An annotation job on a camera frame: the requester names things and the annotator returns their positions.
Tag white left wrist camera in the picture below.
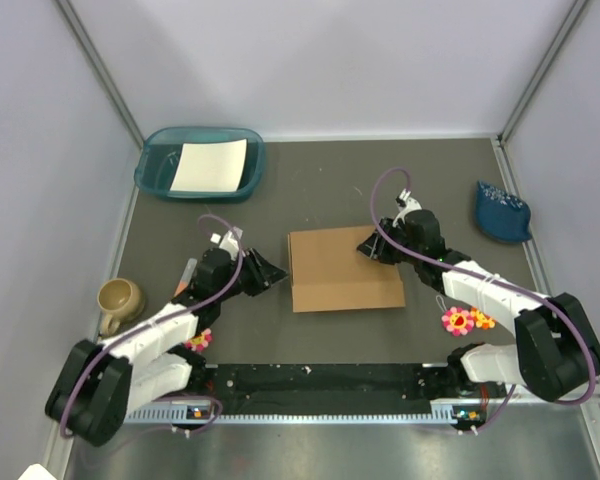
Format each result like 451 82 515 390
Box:
210 227 243 260

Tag white paper sheet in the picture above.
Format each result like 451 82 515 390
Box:
170 139 248 193

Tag beige ceramic mug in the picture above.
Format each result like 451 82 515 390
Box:
97 278 146 337

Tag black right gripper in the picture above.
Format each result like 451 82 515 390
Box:
357 217 422 266

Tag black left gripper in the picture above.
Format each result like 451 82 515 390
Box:
216 246 290 302

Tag orange flower toy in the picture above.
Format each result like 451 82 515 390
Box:
471 308 496 330

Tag teal plastic tub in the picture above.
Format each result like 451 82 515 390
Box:
134 126 266 203

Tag blue leaf-shaped dish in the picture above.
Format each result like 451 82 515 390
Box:
474 181 532 244

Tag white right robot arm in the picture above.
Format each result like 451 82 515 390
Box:
357 191 600 403

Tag brown cardboard box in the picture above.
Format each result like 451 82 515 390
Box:
288 225 406 313

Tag orange and grey marker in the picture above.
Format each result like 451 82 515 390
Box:
174 258 197 296

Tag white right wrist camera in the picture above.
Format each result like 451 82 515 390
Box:
393 188 422 227

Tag grey slotted cable duct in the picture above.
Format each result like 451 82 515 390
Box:
124 401 483 426

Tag pink flower toy right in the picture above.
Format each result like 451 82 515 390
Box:
441 307 475 337

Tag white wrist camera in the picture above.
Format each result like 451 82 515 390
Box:
393 188 422 227
210 227 243 260

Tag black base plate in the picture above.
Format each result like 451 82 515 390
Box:
187 363 460 414

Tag pink flower toy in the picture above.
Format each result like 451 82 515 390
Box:
185 328 213 353
441 307 475 337

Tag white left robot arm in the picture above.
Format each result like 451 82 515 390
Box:
44 229 288 447

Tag pink flower toy left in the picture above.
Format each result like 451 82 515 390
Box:
185 328 213 353

